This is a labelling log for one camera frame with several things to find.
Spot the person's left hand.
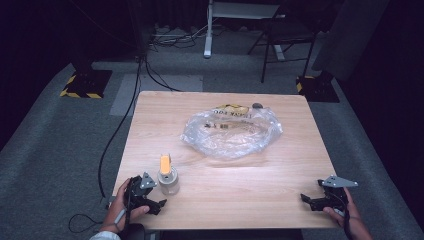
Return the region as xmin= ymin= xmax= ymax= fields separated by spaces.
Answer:
xmin=99 ymin=178 xmax=151 ymax=234

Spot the black folding chair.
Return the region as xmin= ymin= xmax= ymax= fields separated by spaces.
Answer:
xmin=247 ymin=6 xmax=322 ymax=84

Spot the long black floor cable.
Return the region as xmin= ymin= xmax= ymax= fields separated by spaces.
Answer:
xmin=97 ymin=56 xmax=183 ymax=200

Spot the hand-held gripper cable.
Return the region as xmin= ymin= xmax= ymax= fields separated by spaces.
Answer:
xmin=336 ymin=193 xmax=353 ymax=239
xmin=113 ymin=186 xmax=135 ymax=234

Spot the left hand-held gripper cable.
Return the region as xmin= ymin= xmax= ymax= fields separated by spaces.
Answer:
xmin=113 ymin=186 xmax=135 ymax=234

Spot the bundle of floor cables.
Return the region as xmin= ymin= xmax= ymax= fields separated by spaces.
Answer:
xmin=148 ymin=23 xmax=209 ymax=51

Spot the grey curtain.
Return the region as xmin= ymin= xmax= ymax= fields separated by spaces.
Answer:
xmin=311 ymin=0 xmax=391 ymax=83

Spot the person's right hand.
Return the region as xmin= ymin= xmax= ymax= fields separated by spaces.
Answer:
xmin=322 ymin=187 xmax=363 ymax=228

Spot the white desk leg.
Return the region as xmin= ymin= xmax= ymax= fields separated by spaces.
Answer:
xmin=203 ymin=0 xmax=215 ymax=60

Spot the black stand base striped edge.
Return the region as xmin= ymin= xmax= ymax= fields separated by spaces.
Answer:
xmin=59 ymin=69 xmax=113 ymax=100
xmin=295 ymin=75 xmax=340 ymax=103

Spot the right hand-held gripper cable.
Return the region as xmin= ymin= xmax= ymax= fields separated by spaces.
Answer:
xmin=336 ymin=193 xmax=353 ymax=239

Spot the clear bottle with orange lid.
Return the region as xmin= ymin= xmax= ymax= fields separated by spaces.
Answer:
xmin=157 ymin=153 xmax=181 ymax=196

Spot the white desk top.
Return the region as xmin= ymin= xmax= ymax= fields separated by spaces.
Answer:
xmin=209 ymin=0 xmax=286 ymax=20

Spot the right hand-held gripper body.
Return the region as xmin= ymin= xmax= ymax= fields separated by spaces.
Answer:
xmin=316 ymin=174 xmax=359 ymax=212

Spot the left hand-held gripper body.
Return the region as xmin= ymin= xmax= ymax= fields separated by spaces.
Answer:
xmin=123 ymin=171 xmax=158 ymax=212

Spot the clear plastic bag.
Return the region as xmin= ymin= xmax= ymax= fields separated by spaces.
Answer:
xmin=179 ymin=103 xmax=284 ymax=160

